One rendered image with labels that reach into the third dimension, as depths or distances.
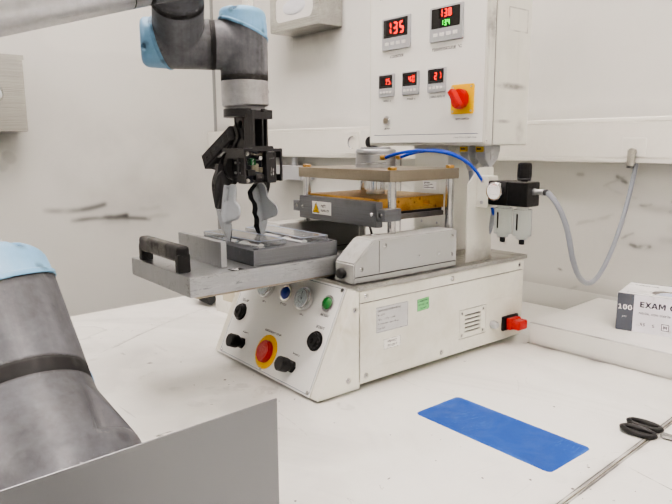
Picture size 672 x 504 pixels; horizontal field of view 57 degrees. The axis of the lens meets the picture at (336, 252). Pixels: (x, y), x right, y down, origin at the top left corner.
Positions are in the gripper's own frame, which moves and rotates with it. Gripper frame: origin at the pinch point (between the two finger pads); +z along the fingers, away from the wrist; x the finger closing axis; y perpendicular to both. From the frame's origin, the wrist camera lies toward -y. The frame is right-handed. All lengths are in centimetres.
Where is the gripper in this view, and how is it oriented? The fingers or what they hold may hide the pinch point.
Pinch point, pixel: (242, 231)
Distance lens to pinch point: 106.7
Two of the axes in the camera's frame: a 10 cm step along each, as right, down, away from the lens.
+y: 6.3, 1.3, -7.7
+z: 0.0, 9.9, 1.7
